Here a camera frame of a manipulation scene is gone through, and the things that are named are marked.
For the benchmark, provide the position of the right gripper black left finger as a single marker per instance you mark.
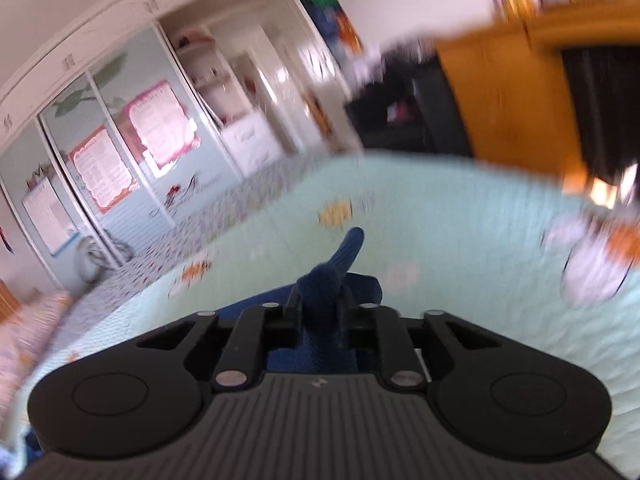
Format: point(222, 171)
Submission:
point(258, 330)

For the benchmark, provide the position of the shelf niche with bags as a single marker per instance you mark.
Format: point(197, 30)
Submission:
point(335, 28)

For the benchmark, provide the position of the heart pattern bedsheet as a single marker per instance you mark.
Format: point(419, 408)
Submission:
point(230, 208)

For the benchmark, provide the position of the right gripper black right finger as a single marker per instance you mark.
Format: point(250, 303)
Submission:
point(374, 340)

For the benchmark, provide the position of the floral pink pillow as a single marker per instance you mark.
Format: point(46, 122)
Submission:
point(25, 334)

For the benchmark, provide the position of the sliding door wardrobe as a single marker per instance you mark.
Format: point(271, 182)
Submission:
point(103, 144)

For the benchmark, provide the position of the white drawer shelf unit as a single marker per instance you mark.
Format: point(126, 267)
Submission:
point(231, 84)

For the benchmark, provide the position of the blue knit sweater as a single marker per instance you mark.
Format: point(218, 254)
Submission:
point(321, 310)

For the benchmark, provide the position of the mint quilted bee bedspread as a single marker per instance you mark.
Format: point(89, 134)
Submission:
point(504, 250)

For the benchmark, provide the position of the wooden dresser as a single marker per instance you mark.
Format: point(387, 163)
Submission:
point(512, 92)

